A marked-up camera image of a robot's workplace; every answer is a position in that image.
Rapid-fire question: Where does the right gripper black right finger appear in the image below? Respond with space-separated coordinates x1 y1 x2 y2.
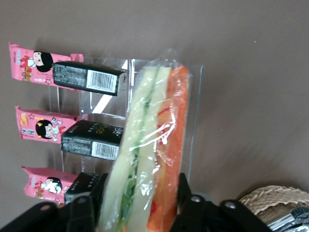
169 173 273 232

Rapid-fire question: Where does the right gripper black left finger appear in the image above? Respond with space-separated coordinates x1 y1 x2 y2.
0 173 110 232

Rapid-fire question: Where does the triangle sandwich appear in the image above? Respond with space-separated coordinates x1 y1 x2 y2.
98 48 190 232

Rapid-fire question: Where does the small black snack box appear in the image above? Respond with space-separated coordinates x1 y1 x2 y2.
64 172 102 205
52 61 127 97
60 120 125 161

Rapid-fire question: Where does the pink cartoon snack packet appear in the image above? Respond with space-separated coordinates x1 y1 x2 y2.
22 166 79 206
15 105 89 145
9 41 84 91

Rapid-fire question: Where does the light wicker basket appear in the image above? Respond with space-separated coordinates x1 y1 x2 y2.
238 185 309 226

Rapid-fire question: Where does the silver foil container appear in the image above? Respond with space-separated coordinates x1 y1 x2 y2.
267 206 309 232

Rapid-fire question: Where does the clear acrylic step display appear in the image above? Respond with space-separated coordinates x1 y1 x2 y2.
48 57 206 187

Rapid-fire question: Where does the brown table cover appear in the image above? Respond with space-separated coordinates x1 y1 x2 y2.
0 0 309 232

